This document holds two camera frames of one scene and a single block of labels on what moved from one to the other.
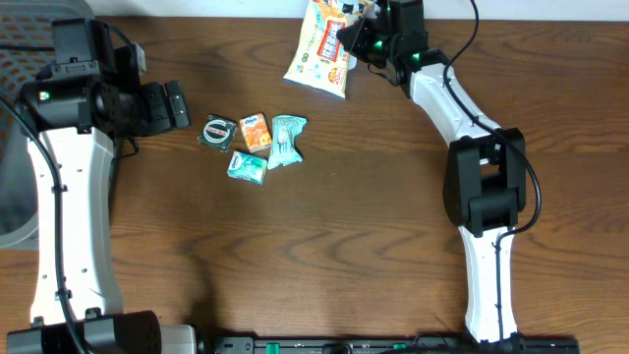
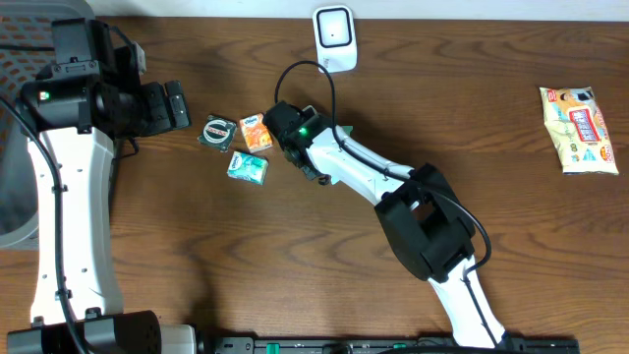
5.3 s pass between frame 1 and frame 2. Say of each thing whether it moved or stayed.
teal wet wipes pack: moved
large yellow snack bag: moved
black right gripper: moved
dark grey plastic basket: stayed
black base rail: stayed
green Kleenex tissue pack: stayed
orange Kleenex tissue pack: stayed
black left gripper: stayed
